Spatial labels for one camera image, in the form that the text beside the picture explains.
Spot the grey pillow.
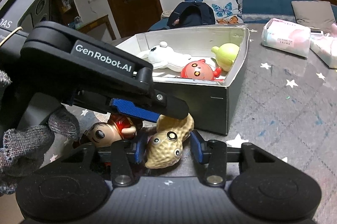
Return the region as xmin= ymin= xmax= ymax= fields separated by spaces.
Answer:
xmin=291 ymin=0 xmax=336 ymax=28

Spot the butterfly print pillow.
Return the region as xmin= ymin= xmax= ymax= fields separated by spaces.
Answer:
xmin=184 ymin=0 xmax=244 ymax=25

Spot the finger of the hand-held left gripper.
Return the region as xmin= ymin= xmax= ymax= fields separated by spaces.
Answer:
xmin=71 ymin=90 xmax=160 ymax=123
xmin=134 ymin=68 xmax=189 ymax=119

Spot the dark backpack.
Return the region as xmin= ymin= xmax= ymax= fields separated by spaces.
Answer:
xmin=167 ymin=2 xmax=216 ymax=28

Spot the grey cardboard box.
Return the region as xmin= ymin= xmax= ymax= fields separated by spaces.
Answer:
xmin=105 ymin=24 xmax=250 ymax=135

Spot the wooden side table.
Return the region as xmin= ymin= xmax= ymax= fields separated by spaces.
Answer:
xmin=64 ymin=14 xmax=116 ymax=41

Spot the white plush dog toy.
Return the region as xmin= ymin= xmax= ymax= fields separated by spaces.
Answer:
xmin=137 ymin=41 xmax=192 ymax=73

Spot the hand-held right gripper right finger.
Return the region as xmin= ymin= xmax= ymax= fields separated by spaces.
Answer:
xmin=190 ymin=130 xmax=286 ymax=186

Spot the red-hatted figurine toy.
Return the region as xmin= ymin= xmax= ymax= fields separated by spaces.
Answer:
xmin=72 ymin=113 xmax=144 ymax=158

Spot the blue sofa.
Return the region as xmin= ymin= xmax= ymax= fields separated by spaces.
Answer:
xmin=147 ymin=0 xmax=337 ymax=32

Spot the person's left hand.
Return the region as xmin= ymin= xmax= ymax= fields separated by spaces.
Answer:
xmin=0 ymin=107 xmax=80 ymax=189

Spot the star-printed table cover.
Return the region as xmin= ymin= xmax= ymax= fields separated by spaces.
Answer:
xmin=45 ymin=22 xmax=337 ymax=224

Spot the pink white tissue pack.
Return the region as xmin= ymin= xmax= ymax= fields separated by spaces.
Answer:
xmin=309 ymin=24 xmax=337 ymax=69
xmin=261 ymin=18 xmax=312 ymax=58

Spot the green round toy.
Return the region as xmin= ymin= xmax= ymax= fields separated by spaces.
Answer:
xmin=211 ymin=43 xmax=240 ymax=72

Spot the tan peanut toy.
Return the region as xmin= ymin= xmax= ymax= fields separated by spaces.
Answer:
xmin=144 ymin=113 xmax=195 ymax=169

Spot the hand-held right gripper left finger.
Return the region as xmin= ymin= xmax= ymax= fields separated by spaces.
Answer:
xmin=60 ymin=132 xmax=148 ymax=186

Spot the red round toy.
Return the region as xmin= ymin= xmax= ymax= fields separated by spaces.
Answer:
xmin=181 ymin=59 xmax=223 ymax=81

